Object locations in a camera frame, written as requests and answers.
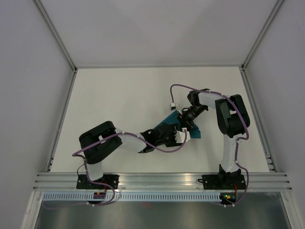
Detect white slotted cable duct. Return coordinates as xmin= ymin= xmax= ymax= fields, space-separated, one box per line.
xmin=43 ymin=191 xmax=221 ymax=202

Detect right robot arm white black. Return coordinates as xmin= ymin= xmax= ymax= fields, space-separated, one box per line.
xmin=177 ymin=90 xmax=250 ymax=190

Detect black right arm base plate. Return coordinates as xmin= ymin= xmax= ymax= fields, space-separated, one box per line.
xmin=202 ymin=175 xmax=246 ymax=190

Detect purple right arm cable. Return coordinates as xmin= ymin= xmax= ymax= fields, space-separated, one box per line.
xmin=169 ymin=83 xmax=250 ymax=208

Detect teal cloth napkin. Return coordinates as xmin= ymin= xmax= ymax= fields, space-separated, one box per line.
xmin=153 ymin=111 xmax=201 ymax=139

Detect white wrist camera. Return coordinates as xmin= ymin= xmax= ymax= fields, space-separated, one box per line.
xmin=170 ymin=103 xmax=182 ymax=113
xmin=175 ymin=127 xmax=191 ymax=144

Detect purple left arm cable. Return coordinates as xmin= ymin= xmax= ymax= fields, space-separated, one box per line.
xmin=42 ymin=128 xmax=189 ymax=210

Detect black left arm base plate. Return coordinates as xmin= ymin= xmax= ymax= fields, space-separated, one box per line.
xmin=76 ymin=174 xmax=119 ymax=190

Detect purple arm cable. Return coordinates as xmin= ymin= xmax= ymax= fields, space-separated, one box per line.
xmin=169 ymin=83 xmax=250 ymax=208
xmin=42 ymin=128 xmax=189 ymax=210

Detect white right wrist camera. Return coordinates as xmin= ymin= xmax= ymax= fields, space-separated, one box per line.
xmin=170 ymin=103 xmax=182 ymax=113

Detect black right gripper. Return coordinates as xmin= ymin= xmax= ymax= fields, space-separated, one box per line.
xmin=177 ymin=104 xmax=207 ymax=132

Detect aluminium frame rail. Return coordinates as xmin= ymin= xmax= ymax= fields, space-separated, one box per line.
xmin=32 ymin=172 xmax=292 ymax=192

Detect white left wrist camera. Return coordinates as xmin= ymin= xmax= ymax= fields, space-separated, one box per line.
xmin=175 ymin=127 xmax=191 ymax=144

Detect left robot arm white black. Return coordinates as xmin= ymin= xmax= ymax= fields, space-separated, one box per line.
xmin=79 ymin=121 xmax=181 ymax=189

